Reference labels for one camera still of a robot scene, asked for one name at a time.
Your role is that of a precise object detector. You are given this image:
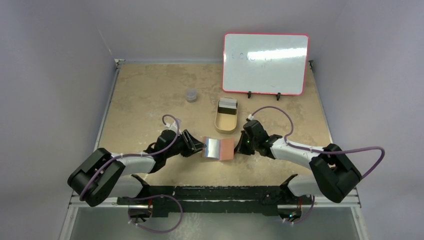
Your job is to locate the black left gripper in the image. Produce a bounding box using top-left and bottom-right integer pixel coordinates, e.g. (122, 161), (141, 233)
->
(164, 130), (206, 159)

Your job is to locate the brown leather card holder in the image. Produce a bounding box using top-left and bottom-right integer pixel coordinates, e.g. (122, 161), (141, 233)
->
(202, 137), (235, 161)

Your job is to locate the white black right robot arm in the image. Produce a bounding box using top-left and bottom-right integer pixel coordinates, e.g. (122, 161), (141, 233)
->
(202, 120), (363, 204)

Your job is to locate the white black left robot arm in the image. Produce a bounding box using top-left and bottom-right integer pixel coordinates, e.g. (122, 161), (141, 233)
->
(67, 129), (207, 207)

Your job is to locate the stack of cards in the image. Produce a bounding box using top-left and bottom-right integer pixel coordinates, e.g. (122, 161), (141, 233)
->
(217, 97), (238, 115)

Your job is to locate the beige oval plastic tray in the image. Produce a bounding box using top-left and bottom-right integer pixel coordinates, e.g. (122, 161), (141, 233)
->
(214, 104), (238, 134)

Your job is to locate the red framed whiteboard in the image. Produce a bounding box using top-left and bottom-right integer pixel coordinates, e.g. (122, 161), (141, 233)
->
(222, 32), (309, 96)

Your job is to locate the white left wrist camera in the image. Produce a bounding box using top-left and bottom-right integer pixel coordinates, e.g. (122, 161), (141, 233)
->
(165, 118), (181, 132)

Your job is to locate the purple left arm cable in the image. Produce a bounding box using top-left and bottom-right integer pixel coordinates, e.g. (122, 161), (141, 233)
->
(78, 114), (181, 202)

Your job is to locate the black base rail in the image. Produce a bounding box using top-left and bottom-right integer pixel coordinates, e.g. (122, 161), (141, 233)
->
(117, 185), (312, 218)

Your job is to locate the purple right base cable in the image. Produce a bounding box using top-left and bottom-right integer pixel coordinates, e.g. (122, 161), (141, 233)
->
(282, 193), (314, 226)

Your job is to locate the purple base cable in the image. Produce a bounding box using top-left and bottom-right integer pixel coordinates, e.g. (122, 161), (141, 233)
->
(127, 194), (185, 234)
(282, 193), (314, 226)

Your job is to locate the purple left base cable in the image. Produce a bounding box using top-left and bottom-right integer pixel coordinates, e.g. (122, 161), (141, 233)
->
(127, 194), (185, 234)

